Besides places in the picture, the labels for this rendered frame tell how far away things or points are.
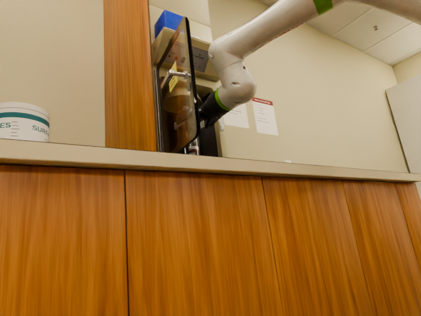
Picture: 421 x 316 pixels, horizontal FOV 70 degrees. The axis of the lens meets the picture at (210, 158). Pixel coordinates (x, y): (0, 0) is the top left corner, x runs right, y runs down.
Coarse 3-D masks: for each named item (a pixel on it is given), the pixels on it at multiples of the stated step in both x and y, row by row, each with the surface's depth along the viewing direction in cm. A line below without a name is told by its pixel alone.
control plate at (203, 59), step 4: (192, 48) 122; (196, 48) 123; (192, 52) 123; (196, 52) 123; (200, 52) 124; (204, 52) 125; (196, 56) 124; (200, 56) 125; (204, 56) 126; (208, 56) 127; (196, 60) 125; (200, 60) 126; (204, 60) 127; (196, 64) 126; (204, 64) 128; (196, 68) 127; (200, 68) 128; (204, 68) 129
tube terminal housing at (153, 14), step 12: (156, 12) 129; (192, 24) 139; (204, 36) 141; (204, 84) 132; (216, 84) 136; (204, 96) 139; (156, 108) 114; (156, 120) 113; (156, 132) 112; (216, 132) 131; (156, 144) 112
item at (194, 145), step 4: (196, 140) 123; (192, 144) 122; (196, 144) 123; (200, 144) 126; (188, 148) 122; (192, 148) 122; (196, 148) 122; (200, 148) 124; (180, 152) 124; (184, 152) 122; (188, 152) 121; (192, 152) 121; (196, 152) 122; (200, 152) 123
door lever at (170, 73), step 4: (168, 72) 88; (172, 72) 88; (176, 72) 89; (184, 72) 90; (168, 76) 89; (172, 76) 89; (180, 76) 90; (184, 76) 90; (164, 80) 92; (168, 80) 91; (164, 84) 93; (164, 88) 95
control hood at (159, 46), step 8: (160, 32) 115; (168, 32) 114; (160, 40) 115; (168, 40) 116; (192, 40) 120; (200, 40) 122; (152, 48) 121; (160, 48) 116; (200, 48) 124; (208, 48) 125; (160, 56) 117; (208, 64) 129; (200, 72) 129; (208, 72) 131; (216, 80) 136
